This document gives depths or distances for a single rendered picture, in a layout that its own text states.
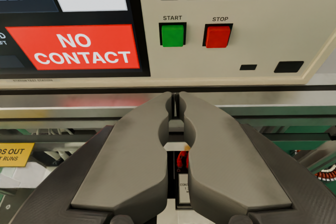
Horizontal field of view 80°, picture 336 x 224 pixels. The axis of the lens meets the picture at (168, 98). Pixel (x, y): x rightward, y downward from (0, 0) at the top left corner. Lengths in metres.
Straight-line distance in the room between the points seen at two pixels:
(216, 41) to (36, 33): 0.15
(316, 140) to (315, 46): 0.14
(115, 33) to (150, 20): 0.03
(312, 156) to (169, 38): 0.29
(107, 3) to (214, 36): 0.09
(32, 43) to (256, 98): 0.22
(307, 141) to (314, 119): 0.05
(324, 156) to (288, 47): 0.20
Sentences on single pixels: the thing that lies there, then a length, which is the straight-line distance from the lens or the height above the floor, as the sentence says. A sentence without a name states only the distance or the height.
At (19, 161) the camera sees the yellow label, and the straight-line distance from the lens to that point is 0.29.
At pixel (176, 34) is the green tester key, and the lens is 0.17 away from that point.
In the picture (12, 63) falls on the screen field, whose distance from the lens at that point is 0.25.
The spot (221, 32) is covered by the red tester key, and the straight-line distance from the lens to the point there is 0.18.
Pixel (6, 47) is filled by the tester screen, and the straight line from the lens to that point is 0.24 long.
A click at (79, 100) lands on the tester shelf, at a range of 0.24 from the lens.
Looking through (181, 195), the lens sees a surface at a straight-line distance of 0.42.
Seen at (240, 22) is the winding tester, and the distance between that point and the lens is 0.18.
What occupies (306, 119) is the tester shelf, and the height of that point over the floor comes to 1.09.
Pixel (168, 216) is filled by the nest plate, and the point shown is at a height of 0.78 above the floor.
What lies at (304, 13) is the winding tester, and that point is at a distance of 0.20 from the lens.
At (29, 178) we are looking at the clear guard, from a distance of 0.28.
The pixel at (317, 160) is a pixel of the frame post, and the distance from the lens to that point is 0.38.
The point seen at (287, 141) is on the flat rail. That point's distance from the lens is 0.31.
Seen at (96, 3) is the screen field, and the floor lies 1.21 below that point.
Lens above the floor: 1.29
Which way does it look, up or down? 53 degrees down
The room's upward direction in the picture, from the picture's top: 2 degrees counter-clockwise
